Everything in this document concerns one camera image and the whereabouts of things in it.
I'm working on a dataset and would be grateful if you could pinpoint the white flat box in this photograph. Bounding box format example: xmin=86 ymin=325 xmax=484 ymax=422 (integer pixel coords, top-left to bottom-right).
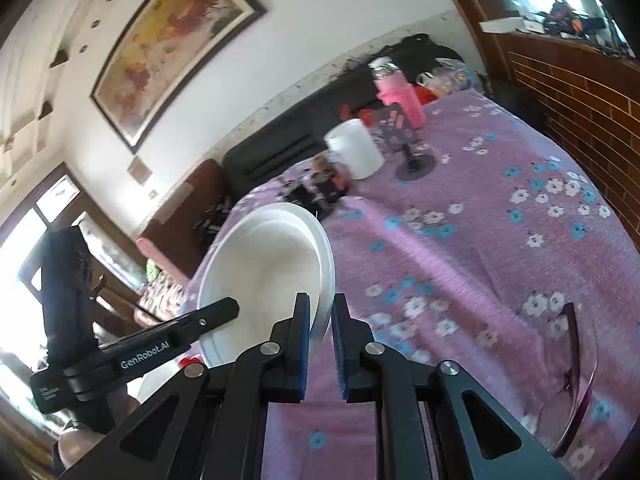
xmin=479 ymin=16 xmax=546 ymax=35

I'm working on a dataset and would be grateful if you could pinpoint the clear stemmed glass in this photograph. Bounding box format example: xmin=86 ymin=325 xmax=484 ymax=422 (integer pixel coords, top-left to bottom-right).
xmin=382 ymin=102 xmax=436 ymax=182

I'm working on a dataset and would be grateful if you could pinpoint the wooden window ledge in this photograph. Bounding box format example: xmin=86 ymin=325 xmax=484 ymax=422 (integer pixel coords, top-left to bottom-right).
xmin=430 ymin=0 xmax=640 ymax=251

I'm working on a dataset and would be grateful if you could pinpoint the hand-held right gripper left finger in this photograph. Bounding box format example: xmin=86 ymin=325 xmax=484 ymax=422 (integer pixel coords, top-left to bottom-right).
xmin=60 ymin=292 xmax=313 ymax=480

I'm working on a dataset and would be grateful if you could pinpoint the brown wooden armchair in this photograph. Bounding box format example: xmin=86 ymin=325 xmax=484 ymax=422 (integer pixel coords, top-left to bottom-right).
xmin=135 ymin=159 xmax=236 ymax=281

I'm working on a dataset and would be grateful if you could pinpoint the patterned cushion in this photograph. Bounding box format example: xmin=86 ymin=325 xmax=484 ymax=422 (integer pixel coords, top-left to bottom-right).
xmin=140 ymin=260 xmax=188 ymax=321

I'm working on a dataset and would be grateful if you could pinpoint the purple floral tablecloth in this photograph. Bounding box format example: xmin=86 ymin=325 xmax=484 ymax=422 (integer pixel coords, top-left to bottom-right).
xmin=185 ymin=89 xmax=640 ymax=480

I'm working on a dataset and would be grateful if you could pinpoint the large white bowl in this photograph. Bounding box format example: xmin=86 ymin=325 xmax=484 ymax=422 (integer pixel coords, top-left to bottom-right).
xmin=197 ymin=202 xmax=335 ymax=367

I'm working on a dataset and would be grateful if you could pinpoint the person's left hand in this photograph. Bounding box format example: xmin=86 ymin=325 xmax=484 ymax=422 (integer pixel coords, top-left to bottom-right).
xmin=52 ymin=390 xmax=142 ymax=478

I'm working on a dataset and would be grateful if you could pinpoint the white plastic container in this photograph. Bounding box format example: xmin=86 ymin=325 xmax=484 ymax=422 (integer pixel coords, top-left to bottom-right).
xmin=324 ymin=119 xmax=386 ymax=180

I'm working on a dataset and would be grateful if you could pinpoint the black and orange toy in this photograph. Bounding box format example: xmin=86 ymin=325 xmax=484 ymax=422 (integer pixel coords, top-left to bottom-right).
xmin=542 ymin=0 xmax=608 ymax=38

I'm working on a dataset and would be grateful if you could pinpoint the clear plastic bag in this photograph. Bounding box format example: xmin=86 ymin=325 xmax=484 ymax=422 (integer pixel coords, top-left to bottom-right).
xmin=434 ymin=57 xmax=482 ymax=96

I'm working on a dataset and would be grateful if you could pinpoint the small square wall plaque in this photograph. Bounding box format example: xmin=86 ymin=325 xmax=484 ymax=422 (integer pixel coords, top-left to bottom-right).
xmin=127 ymin=156 xmax=152 ymax=183

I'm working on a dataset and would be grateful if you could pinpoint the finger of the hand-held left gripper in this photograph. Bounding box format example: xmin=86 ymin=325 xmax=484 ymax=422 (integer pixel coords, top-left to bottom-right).
xmin=170 ymin=297 xmax=240 ymax=336

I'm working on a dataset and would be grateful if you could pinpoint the framed wall painting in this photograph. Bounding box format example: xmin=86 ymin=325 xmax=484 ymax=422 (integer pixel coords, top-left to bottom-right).
xmin=90 ymin=0 xmax=267 ymax=155

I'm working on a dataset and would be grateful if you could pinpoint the black sofa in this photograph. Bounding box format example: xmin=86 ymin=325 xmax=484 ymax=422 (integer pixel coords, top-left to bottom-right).
xmin=222 ymin=32 xmax=481 ymax=196

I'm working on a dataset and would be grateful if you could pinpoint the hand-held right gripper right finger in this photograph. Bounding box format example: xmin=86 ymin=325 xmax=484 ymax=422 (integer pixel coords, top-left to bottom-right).
xmin=331 ymin=292 xmax=576 ymax=480

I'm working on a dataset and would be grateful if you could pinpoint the pink water bottle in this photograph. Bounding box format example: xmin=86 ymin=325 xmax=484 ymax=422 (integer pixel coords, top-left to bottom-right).
xmin=369 ymin=57 xmax=427 ymax=128

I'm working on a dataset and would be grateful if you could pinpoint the black cylindrical device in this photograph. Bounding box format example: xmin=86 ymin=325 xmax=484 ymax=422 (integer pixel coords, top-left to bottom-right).
xmin=282 ymin=180 xmax=333 ymax=221

